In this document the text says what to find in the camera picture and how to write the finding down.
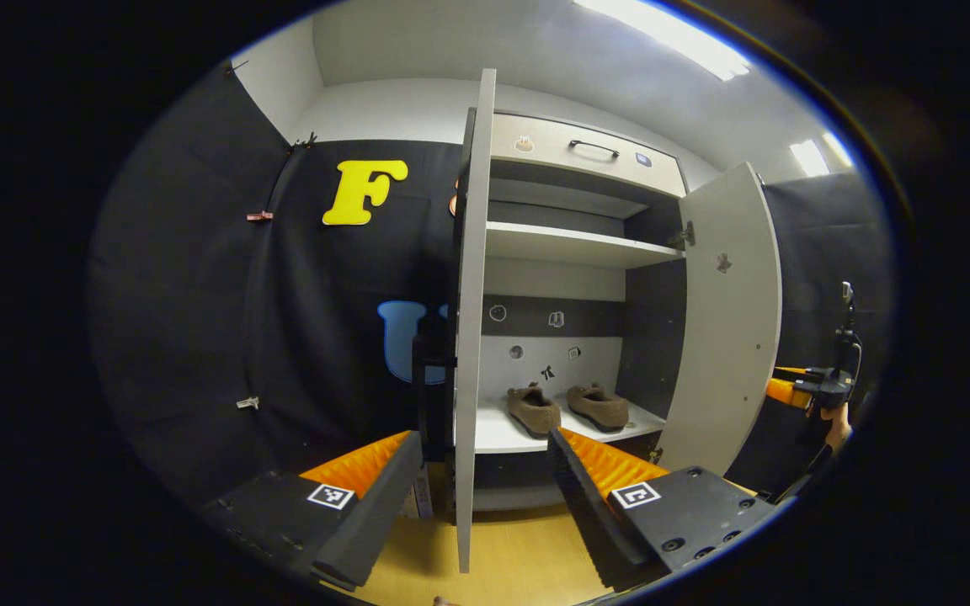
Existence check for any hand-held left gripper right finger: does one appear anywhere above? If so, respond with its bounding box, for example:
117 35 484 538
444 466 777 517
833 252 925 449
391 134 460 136
546 427 781 590

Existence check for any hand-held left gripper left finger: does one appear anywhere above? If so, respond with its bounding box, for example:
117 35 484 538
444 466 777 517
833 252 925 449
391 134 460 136
199 431 424 592

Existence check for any white cabinet door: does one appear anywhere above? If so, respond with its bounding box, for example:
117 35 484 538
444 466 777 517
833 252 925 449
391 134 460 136
658 162 783 477
454 69 498 575

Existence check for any brown fuzzy shoe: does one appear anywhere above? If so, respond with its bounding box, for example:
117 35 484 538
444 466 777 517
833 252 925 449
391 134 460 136
567 383 631 434
507 383 562 440

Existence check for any white and grey shoe cabinet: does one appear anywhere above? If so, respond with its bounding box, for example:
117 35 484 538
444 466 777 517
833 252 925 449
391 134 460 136
451 109 692 514

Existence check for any small white box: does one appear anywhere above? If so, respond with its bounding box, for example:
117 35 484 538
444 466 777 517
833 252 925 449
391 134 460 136
401 467 436 519

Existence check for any small ceiling light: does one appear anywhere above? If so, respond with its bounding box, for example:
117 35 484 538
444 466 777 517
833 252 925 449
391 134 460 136
790 139 831 178
822 131 855 169

